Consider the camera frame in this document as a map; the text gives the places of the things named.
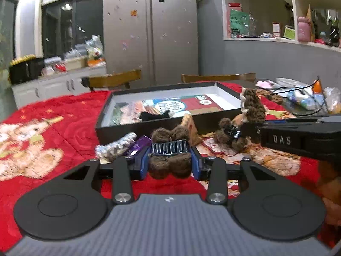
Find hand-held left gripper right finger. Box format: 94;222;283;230
190;146;279;206

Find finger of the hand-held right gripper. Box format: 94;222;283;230
238;122;264;145

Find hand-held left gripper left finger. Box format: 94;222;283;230
62;146;152;204

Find brown fuzzy hair claw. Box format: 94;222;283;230
148;126;193;180
215;117;249;150

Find black shallow box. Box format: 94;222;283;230
95;81;242;147

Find purple packet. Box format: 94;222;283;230
123;135;152;157

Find white plastic packet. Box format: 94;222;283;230
287;89;315;110

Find leopard print cloth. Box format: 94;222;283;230
255;89;284;105

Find black hair clip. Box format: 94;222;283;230
139;109;171;124

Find crumpled clear plastic bag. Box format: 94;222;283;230
323;87;341;114

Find printed card liner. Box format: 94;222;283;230
110;94;233;126

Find wooden chair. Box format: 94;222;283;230
81;69;142;92
181;73;256;84

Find light green box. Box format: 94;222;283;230
283;26;296;40

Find pink bottle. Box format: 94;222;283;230
297;17;315;42

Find clear glass bottle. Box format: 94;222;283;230
248;12;258;37

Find green card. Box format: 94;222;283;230
230;9;250;37

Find white kitchen cabinet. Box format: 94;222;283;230
11;66;107;110

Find beige plastic basin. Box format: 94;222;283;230
63;57;86;71

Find filled plastic bag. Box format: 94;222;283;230
85;35;106;60

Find silver double-door fridge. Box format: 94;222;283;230
103;0;199;86

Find black microwave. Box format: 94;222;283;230
9;57;45;85

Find dark glass window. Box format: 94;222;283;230
41;0;104;60

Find black cable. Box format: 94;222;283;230
269;75;329;117

